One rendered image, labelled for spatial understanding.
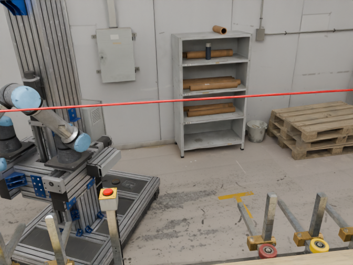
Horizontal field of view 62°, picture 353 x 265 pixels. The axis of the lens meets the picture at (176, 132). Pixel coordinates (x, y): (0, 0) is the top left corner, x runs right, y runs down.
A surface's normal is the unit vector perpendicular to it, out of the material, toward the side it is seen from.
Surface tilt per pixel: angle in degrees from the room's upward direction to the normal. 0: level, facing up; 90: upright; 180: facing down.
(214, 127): 90
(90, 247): 0
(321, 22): 90
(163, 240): 0
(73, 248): 0
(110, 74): 90
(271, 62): 90
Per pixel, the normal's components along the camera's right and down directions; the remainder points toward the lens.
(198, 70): 0.21, 0.41
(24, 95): 0.73, 0.18
